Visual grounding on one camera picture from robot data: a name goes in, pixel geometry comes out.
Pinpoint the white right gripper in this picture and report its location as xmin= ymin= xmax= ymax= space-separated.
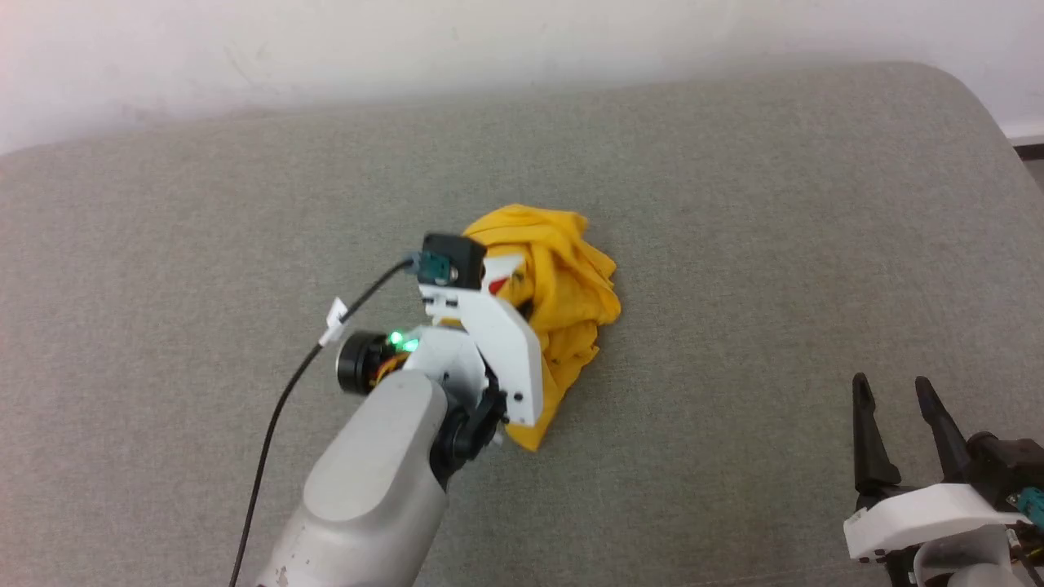
xmin=843 ymin=373 xmax=1033 ymax=587

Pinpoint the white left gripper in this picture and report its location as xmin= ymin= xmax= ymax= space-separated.
xmin=336 ymin=281 xmax=545 ymax=430

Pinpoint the yellow cartoon face t-shirt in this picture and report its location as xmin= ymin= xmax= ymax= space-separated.
xmin=461 ymin=204 xmax=622 ymax=452

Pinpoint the white cable label tag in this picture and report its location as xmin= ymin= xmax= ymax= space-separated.
xmin=324 ymin=298 xmax=349 ymax=348

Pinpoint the thin black cable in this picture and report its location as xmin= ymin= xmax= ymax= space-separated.
xmin=228 ymin=257 xmax=418 ymax=587

